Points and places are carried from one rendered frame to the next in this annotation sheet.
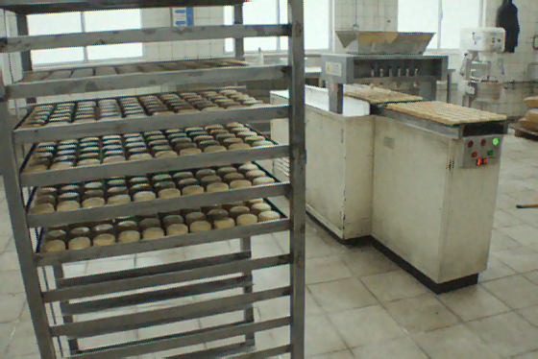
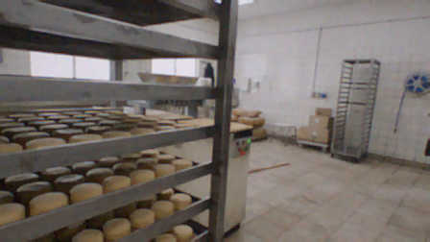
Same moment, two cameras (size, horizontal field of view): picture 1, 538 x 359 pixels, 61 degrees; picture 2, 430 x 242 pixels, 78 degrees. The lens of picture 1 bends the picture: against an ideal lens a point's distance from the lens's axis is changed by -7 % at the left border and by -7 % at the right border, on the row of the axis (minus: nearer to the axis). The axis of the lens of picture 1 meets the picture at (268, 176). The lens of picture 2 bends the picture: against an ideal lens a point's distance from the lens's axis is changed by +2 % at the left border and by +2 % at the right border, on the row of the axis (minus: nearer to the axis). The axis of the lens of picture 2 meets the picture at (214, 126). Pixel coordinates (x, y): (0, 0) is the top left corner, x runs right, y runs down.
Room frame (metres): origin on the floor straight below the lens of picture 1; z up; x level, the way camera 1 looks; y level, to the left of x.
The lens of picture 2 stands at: (0.57, 0.28, 1.25)
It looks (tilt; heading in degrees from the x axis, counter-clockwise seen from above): 9 degrees down; 327
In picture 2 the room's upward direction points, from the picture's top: 3 degrees clockwise
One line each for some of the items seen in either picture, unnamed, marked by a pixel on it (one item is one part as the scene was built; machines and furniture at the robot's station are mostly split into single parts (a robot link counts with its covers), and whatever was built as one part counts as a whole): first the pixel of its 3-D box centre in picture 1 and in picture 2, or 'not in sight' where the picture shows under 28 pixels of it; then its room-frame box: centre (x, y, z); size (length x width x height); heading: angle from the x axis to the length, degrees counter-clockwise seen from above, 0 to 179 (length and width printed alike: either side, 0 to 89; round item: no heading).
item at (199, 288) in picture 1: (159, 295); not in sight; (1.38, 0.36, 0.51); 0.64 x 0.03 x 0.03; 109
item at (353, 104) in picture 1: (321, 95); not in sight; (3.38, -0.38, 0.88); 1.28 x 0.01 x 0.07; 19
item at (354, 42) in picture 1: (385, 42); (169, 82); (3.00, -0.73, 1.25); 0.56 x 0.29 x 0.14; 109
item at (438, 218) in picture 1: (429, 192); (204, 174); (2.52, -0.89, 0.45); 0.70 x 0.34 x 0.90; 19
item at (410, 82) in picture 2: not in sight; (413, 104); (2.63, -5.08, 1.10); 0.41 x 0.17 x 1.10; 14
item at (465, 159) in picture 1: (479, 151); (241, 147); (2.18, -1.01, 0.77); 0.24 x 0.04 x 0.14; 109
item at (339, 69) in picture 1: (384, 82); (169, 107); (3.00, -0.73, 1.01); 0.72 x 0.33 x 0.34; 109
